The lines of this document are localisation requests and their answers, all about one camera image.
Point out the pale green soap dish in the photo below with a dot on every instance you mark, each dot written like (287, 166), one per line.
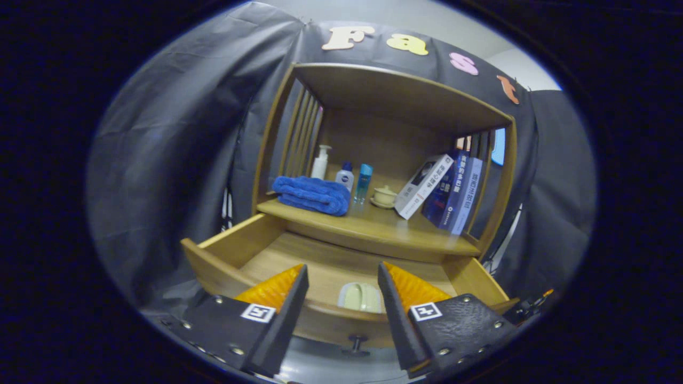
(360, 297)

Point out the dark navy book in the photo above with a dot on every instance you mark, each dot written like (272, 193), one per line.
(440, 200)

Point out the beige lidded teacup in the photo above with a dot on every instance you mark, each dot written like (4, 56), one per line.
(384, 197)

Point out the white book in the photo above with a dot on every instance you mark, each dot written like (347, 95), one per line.
(424, 184)

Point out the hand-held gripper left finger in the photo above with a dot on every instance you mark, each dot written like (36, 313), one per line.
(285, 320)

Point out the white bottle with blue cap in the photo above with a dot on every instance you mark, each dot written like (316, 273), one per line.
(345, 178)

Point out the wooden cabinet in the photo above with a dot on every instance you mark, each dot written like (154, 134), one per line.
(384, 144)

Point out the blue folded towel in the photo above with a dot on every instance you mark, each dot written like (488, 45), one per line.
(312, 194)

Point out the black backdrop cloth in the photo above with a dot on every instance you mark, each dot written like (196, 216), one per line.
(176, 160)

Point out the clear blue bottle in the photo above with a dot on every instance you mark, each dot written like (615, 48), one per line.
(363, 181)

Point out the wooden countertop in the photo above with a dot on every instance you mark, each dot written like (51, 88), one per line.
(373, 224)

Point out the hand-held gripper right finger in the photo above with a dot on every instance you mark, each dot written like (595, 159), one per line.
(397, 320)

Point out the light blue book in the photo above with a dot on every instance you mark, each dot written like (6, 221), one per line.
(469, 194)

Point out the black equipment with orange part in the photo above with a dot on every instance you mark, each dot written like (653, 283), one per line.
(528, 306)

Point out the wooden drawer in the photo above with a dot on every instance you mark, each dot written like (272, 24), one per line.
(320, 266)

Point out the white pump bottle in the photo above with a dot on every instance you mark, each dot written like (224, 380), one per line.
(320, 166)

